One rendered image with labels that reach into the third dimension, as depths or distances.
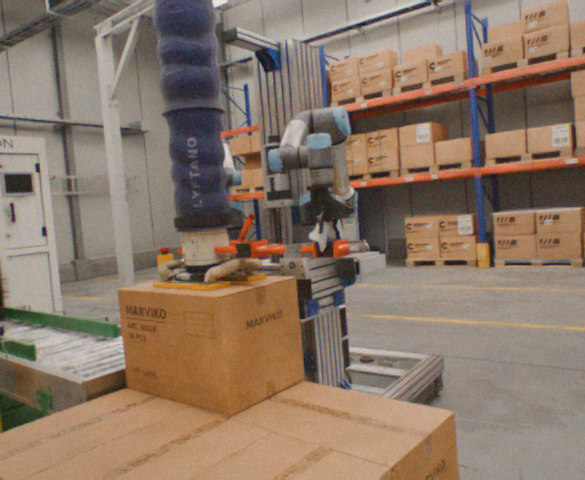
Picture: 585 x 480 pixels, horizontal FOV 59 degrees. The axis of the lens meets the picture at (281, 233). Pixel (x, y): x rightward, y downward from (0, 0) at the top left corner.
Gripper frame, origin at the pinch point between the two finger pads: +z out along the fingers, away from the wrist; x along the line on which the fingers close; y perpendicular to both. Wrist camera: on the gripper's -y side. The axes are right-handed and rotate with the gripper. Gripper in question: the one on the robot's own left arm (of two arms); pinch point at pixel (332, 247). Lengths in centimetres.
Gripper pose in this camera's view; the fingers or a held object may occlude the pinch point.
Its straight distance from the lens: 160.6
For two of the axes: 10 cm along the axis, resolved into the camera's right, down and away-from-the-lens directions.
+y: -7.5, 0.4, 6.6
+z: 0.9, 10.0, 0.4
